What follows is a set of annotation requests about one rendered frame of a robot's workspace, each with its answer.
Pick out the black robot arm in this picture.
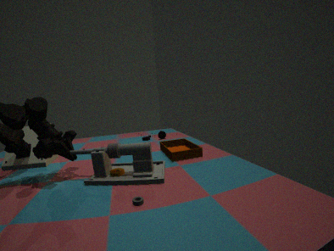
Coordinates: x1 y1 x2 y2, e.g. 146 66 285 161
0 97 48 159

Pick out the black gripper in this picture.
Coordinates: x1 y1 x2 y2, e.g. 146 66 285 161
33 123 77 161

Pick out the brown open tray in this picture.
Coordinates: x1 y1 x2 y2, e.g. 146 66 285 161
160 138 203 161

